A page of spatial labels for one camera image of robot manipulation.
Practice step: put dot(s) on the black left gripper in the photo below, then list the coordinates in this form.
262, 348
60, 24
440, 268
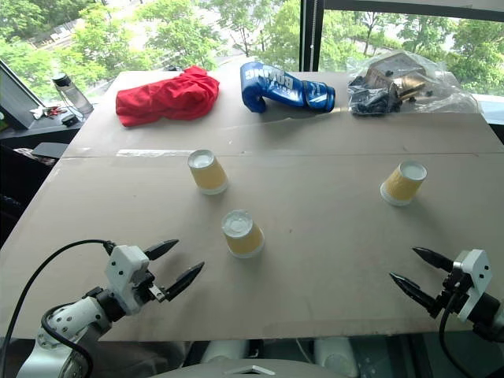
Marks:
147, 288

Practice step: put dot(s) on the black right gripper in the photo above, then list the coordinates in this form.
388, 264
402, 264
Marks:
453, 287

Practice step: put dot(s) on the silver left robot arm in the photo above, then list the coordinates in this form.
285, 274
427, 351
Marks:
67, 327

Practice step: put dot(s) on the yellow ribbed paper cup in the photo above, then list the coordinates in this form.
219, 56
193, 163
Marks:
243, 236
207, 173
403, 185

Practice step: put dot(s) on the white rounded shape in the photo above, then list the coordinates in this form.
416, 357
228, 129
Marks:
336, 356
224, 351

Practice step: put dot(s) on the brown cardboard sheet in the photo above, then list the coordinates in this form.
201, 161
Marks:
315, 252

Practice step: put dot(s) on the red crumpled cloth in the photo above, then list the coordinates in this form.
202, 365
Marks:
165, 96

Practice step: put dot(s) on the black flat notebook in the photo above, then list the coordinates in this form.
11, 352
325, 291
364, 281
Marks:
49, 149

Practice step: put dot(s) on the small black object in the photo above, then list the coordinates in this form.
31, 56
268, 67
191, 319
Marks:
69, 119

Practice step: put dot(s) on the clear plastic bag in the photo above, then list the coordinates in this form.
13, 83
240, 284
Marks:
441, 94

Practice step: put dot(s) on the pile of black parts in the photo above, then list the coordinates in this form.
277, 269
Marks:
370, 100

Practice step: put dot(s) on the black side table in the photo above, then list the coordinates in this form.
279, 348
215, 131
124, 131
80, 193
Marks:
39, 130

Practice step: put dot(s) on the clear water bottle black cap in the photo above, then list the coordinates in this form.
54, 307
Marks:
75, 94

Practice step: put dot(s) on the white and red small item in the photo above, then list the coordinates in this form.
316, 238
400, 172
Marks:
39, 112

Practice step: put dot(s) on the brown cardboard box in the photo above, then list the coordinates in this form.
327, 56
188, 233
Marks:
395, 71

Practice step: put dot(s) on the blue boxing glove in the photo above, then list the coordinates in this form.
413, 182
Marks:
283, 88

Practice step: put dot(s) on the dark slanted panel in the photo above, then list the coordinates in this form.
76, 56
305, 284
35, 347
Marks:
13, 102

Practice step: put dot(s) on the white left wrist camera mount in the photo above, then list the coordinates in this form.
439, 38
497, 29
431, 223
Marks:
123, 271

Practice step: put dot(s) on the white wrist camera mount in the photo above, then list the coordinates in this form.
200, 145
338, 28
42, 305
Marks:
123, 271
478, 275

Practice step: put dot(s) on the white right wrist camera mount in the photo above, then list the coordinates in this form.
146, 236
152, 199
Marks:
478, 275

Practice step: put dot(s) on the dark window frame post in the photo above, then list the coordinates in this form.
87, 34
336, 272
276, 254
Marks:
312, 35

